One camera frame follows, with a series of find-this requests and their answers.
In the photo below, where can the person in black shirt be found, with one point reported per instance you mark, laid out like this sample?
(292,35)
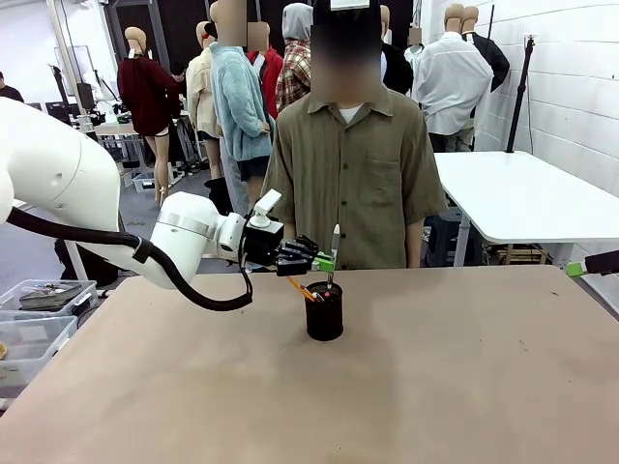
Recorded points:
(8,92)

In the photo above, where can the white pen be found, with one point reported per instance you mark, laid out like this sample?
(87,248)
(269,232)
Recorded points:
(335,239)

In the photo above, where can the mannequin in white shirt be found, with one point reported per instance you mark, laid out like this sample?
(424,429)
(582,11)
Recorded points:
(452,82)

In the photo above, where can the mannequin in red jacket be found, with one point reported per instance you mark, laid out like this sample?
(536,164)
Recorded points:
(272,72)

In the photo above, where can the person's left forearm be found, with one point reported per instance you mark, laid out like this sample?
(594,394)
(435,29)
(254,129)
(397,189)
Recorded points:
(414,244)

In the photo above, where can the mannequin in light blue fleece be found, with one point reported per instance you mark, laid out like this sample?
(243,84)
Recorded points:
(239,106)

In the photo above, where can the dark plastic stool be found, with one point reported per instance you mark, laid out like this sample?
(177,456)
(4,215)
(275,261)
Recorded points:
(447,234)

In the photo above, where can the black tripod stand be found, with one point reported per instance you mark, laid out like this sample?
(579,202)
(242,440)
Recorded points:
(520,96)

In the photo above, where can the black boom stand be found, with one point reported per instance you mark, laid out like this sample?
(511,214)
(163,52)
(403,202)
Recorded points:
(492,21)

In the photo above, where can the mannequin in plaid hooded shirt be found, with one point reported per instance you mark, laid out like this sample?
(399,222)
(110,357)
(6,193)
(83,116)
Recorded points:
(296,67)

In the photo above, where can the person in olive shirt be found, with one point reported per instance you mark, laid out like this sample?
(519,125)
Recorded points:
(353,159)

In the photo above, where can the mannequin in maroon sweater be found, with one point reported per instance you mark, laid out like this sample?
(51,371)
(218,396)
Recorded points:
(145,92)

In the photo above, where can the mannequin in black jacket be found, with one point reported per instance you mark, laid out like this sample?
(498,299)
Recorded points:
(494,60)

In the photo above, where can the black mesh pen holder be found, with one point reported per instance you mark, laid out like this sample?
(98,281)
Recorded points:
(324,319)

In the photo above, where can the mannequin in dark jacket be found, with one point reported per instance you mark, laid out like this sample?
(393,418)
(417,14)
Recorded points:
(397,67)

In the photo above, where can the grey plastic crate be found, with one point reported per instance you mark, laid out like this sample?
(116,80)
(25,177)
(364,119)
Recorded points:
(143,182)

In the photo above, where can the grey metal frame post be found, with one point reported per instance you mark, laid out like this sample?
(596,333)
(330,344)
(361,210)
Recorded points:
(72,63)

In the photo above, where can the mannequin in cream jacket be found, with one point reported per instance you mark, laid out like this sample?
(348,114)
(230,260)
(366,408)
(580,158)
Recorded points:
(200,92)

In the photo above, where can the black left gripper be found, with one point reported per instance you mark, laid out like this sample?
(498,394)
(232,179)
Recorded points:
(263,244)

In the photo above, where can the clear plastic bin with items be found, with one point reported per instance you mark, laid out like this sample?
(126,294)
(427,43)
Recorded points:
(48,296)

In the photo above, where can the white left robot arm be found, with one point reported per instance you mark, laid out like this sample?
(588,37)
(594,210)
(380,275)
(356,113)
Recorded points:
(48,159)

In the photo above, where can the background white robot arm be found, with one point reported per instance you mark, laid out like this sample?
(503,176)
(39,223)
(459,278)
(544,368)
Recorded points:
(107,92)

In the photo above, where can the large white table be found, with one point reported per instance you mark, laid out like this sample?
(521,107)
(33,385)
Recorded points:
(527,193)

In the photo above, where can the wooden crate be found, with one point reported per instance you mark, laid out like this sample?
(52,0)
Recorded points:
(520,254)

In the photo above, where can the orange pencil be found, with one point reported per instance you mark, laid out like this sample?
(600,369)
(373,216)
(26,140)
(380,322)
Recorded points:
(301,288)

